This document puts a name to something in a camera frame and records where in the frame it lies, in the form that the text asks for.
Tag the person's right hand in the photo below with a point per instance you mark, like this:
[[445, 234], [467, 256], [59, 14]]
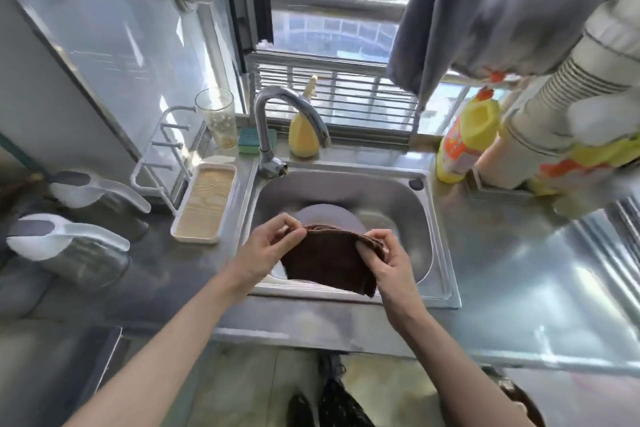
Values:
[[395, 281]]

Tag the person's left hand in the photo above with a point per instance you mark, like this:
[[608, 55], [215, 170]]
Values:
[[267, 251]]

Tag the purple plate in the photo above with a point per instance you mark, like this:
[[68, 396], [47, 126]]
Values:
[[330, 215]]

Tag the stainless steel countertop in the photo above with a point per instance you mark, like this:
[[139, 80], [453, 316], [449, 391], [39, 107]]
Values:
[[500, 261]]

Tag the white cup drying rack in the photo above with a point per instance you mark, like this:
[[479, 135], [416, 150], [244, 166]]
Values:
[[205, 206]]

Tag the person's left forearm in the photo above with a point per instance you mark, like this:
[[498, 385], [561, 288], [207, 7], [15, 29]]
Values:
[[165, 361]]

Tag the white drain pipe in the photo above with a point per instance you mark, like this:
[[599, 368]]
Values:
[[540, 141]]

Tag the pale yellow spray bottle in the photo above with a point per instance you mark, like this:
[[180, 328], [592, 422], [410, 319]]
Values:
[[302, 139]]

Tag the steel sink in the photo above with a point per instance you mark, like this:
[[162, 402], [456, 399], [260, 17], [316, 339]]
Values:
[[400, 206]]

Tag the brown cleaning cloth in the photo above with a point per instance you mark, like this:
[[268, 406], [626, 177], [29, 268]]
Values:
[[330, 261]]

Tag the dark shoe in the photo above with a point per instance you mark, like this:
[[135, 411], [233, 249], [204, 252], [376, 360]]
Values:
[[300, 411]]

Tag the person's right forearm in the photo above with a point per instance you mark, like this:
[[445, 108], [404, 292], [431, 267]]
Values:
[[460, 376]]

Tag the rolled steel drying rack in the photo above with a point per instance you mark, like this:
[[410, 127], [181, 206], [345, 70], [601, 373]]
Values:
[[620, 251]]

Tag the clear glass cup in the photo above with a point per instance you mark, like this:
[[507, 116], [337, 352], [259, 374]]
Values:
[[217, 116]]

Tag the black bin with bag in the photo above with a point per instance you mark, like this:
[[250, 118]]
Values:
[[520, 401]]

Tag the steel window grille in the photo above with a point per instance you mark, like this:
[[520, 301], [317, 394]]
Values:
[[350, 91]]

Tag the white jug grey lid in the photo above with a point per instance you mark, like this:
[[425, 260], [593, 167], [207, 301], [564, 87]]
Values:
[[65, 246], [100, 196]]

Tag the black patterned trousers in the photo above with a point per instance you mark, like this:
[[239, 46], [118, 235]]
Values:
[[345, 406]]

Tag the chrome faucet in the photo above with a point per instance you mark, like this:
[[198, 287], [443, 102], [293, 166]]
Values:
[[265, 131]]

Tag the green sponge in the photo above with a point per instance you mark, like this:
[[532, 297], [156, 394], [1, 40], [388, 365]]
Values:
[[247, 141]]

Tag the grey hanging cloth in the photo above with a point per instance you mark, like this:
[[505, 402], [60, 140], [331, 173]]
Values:
[[500, 6]]

